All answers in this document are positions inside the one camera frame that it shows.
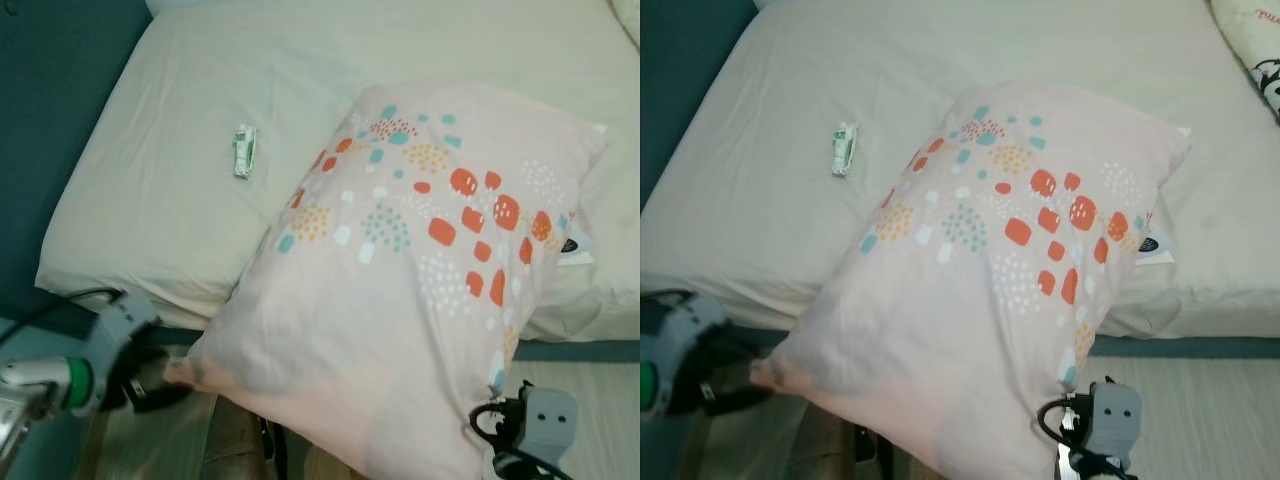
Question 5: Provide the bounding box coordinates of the green white torn wrapper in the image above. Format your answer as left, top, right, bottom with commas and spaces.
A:
832, 122, 861, 179
232, 125, 259, 181

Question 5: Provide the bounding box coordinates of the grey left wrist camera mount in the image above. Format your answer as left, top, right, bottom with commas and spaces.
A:
85, 293, 161, 376
655, 295, 731, 366

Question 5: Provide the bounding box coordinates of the pink spotted pillow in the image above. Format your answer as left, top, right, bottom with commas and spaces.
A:
750, 82, 1193, 480
165, 80, 609, 480

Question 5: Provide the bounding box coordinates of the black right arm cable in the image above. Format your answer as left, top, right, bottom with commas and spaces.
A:
468, 398, 571, 480
1038, 398, 1141, 480

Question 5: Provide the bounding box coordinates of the white bed mattress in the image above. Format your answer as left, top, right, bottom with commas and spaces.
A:
35, 0, 641, 343
640, 0, 1280, 341

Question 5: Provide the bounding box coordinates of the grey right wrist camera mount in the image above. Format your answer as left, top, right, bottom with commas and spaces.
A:
1090, 380, 1143, 456
520, 385, 579, 456

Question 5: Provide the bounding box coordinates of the cream cartoon print blanket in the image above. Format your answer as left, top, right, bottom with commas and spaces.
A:
608, 0, 641, 49
1210, 0, 1280, 126

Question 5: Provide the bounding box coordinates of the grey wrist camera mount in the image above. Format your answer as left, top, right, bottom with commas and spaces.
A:
520, 385, 579, 456
1090, 380, 1143, 456
85, 293, 161, 376
655, 295, 731, 366

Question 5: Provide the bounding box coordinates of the robot left leg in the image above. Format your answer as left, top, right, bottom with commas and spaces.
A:
790, 400, 861, 480
200, 395, 276, 480

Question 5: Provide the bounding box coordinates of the blue white paperback book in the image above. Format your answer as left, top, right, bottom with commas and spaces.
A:
1135, 232, 1176, 266
555, 235, 596, 266

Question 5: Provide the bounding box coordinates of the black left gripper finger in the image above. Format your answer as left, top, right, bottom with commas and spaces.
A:
715, 385, 776, 415
135, 384, 197, 414

